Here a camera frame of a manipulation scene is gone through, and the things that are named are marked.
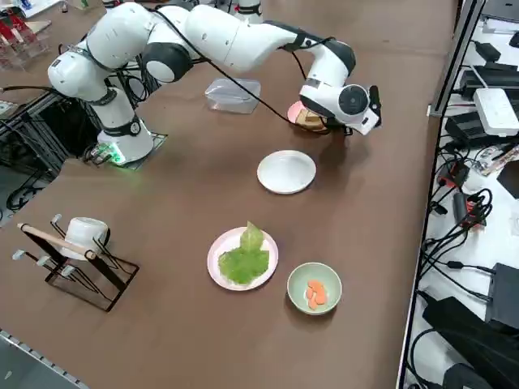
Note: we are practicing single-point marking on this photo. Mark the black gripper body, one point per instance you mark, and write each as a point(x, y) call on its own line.
point(338, 126)

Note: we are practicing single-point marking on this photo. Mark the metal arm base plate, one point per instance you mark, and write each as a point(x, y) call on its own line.
point(158, 139)

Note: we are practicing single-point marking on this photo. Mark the white cup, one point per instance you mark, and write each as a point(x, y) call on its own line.
point(83, 235)

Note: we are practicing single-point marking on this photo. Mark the pink round plate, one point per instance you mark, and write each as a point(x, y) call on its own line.
point(292, 111)

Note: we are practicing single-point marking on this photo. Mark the black box device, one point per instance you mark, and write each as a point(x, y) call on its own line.
point(507, 296)

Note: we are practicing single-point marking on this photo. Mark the clear plastic container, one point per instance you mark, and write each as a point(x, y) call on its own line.
point(231, 95)

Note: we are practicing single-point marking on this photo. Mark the orange carrot slice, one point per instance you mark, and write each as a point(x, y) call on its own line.
point(315, 285)
point(320, 297)
point(312, 303)

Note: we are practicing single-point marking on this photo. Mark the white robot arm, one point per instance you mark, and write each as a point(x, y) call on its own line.
point(249, 10)
point(219, 36)

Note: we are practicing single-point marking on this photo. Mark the white round plate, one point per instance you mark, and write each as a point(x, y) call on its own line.
point(221, 247)
point(286, 172)

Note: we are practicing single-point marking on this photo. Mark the aluminium table edge rail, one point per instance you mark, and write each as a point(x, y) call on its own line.
point(24, 352)

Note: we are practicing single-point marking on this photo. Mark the green lettuce leaf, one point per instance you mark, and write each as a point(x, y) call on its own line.
point(243, 263)

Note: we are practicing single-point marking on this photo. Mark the black power adapter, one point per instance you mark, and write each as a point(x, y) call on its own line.
point(466, 127)

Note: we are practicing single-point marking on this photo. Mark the aluminium frame post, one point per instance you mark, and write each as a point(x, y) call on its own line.
point(455, 61)

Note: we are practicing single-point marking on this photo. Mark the pale green bowl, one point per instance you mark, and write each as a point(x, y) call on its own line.
point(300, 275)

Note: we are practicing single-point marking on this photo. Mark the black flat device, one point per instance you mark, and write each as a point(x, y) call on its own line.
point(498, 79)

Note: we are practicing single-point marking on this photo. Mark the black bag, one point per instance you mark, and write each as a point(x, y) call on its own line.
point(466, 336)

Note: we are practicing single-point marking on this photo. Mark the clear acrylic shelf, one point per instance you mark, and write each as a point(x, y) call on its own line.
point(24, 48)

